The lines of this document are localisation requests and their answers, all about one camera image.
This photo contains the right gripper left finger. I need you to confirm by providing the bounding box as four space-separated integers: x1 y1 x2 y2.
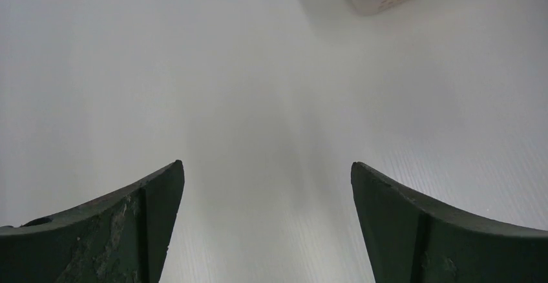
1 161 184 282

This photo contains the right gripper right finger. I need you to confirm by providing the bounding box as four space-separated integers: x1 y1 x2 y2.
351 162 547 282

